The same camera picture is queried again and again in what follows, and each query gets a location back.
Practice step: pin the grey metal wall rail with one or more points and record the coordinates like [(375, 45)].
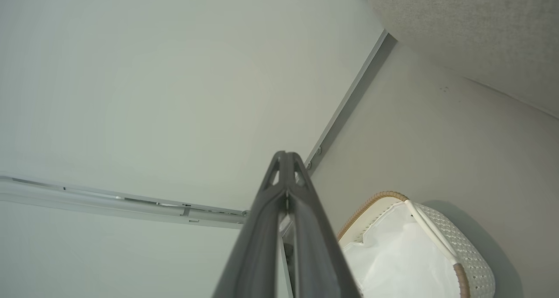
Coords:
[(109, 204)]

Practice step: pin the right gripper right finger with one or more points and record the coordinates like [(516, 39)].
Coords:
[(314, 254)]

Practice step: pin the white wicker laundry basket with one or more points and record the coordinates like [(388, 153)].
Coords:
[(476, 263)]

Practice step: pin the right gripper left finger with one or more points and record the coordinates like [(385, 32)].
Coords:
[(257, 245)]

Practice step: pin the grey wall baseboard strip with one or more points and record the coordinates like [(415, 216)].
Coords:
[(351, 101)]

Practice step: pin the grey fabric sofa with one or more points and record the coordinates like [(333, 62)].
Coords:
[(471, 27)]

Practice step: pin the white fabric basket liner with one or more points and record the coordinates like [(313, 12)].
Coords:
[(393, 263)]

